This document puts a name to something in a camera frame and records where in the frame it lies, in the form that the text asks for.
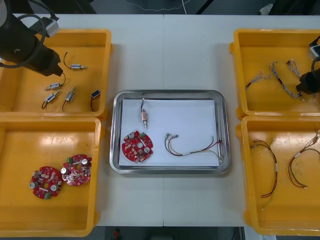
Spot pale crumpled object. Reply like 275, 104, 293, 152
259, 3, 274, 15

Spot yellow-orange plastic bin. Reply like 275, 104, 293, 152
229, 28, 320, 118
0, 28, 113, 121
0, 116, 106, 238
236, 115, 320, 236

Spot short blue-white wire harness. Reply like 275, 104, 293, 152
244, 70, 272, 92

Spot long blue-white wire harness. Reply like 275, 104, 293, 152
286, 59, 320, 99
268, 60, 305, 101

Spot red black wire harness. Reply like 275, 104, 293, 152
288, 131, 320, 190

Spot group of metal solenoids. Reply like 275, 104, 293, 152
41, 49, 102, 112

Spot metal solenoid with black cable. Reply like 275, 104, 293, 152
139, 97, 150, 130

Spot white paper sheet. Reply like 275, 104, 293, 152
118, 98, 221, 168

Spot white cable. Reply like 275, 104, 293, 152
139, 0, 189, 15

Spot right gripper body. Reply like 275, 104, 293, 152
299, 70, 320, 96

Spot steel tray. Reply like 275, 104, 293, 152
109, 89, 231, 175

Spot red green-yellow wire harness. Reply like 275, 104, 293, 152
164, 133, 224, 166
249, 138, 279, 211

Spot round red circuit board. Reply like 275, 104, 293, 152
60, 153, 93, 187
121, 130, 155, 164
30, 166, 63, 201

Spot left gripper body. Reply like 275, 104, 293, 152
29, 46, 62, 75

